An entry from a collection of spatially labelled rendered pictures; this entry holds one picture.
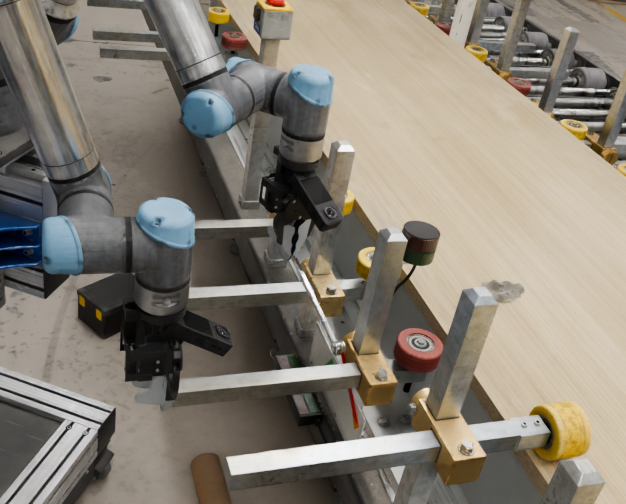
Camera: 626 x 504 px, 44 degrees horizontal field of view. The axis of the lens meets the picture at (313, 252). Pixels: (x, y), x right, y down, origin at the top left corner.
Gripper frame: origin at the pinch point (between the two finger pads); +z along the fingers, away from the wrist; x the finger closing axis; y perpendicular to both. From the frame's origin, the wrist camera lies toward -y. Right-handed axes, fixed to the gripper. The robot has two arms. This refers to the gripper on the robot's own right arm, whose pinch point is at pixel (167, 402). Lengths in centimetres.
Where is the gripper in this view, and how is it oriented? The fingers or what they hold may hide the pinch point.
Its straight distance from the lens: 125.9
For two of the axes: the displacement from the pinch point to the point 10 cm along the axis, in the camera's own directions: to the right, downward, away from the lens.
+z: -1.6, 8.3, 5.4
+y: -9.4, 0.4, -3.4
